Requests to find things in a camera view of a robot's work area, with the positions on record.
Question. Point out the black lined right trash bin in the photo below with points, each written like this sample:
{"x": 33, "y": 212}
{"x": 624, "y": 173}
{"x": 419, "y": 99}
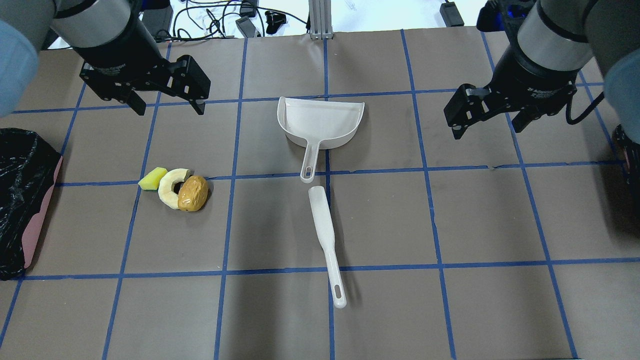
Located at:
{"x": 631, "y": 152}

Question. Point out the white plastic dustpan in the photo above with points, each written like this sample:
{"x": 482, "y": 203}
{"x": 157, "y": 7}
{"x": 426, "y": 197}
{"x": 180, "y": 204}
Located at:
{"x": 317, "y": 125}

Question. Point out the aluminium frame post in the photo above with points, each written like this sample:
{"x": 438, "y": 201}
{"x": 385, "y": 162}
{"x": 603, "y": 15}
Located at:
{"x": 320, "y": 20}

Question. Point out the black power brick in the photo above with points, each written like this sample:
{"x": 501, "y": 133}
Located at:
{"x": 157, "y": 16}

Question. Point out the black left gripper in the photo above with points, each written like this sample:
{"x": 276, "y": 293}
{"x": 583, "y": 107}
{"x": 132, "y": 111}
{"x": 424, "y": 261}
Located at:
{"x": 116, "y": 50}

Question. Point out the black power adapter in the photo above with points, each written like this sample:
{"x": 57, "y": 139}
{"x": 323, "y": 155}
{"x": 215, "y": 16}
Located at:
{"x": 450, "y": 14}

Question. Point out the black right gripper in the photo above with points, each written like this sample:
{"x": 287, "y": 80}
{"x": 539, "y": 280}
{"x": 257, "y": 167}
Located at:
{"x": 531, "y": 71}

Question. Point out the black lined trash bin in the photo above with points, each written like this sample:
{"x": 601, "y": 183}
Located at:
{"x": 29, "y": 168}
{"x": 631, "y": 152}

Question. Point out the black lined left trash bin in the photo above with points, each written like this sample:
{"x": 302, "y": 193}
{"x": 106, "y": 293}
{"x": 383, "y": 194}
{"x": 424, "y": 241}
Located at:
{"x": 29, "y": 168}

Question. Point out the brown toy potato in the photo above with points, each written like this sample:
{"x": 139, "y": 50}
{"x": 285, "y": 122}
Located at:
{"x": 193, "y": 194}

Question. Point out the yellow green sponge piece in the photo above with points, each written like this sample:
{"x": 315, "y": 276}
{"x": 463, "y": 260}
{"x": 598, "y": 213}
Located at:
{"x": 151, "y": 181}

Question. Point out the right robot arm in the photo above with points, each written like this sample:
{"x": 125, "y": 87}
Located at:
{"x": 550, "y": 41}

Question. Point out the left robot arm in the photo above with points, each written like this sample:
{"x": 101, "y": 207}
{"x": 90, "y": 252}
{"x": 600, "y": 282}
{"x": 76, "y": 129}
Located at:
{"x": 80, "y": 23}

